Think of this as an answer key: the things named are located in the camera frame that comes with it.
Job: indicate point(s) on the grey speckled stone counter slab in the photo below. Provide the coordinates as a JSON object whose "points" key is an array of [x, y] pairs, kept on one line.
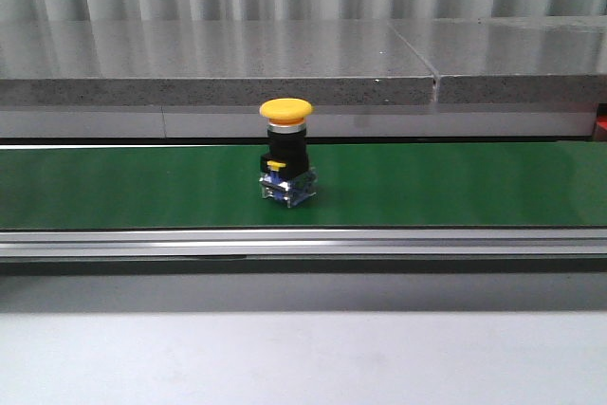
{"points": [[208, 63]]}

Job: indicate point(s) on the green conveyor belt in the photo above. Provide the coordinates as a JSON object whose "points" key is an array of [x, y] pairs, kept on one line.
{"points": [[559, 183]]}

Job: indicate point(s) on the aluminium conveyor side rail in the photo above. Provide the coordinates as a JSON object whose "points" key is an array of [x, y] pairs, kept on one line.
{"points": [[418, 250]]}

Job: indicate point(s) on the yellow mushroom button middle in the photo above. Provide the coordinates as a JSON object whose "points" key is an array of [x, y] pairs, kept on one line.
{"points": [[286, 175]]}

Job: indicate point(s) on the white cabinet panel under counter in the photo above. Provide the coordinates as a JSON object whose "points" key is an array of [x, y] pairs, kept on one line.
{"points": [[326, 122]]}

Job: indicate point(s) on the red plastic bin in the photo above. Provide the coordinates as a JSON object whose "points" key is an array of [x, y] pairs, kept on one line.
{"points": [[600, 131]]}

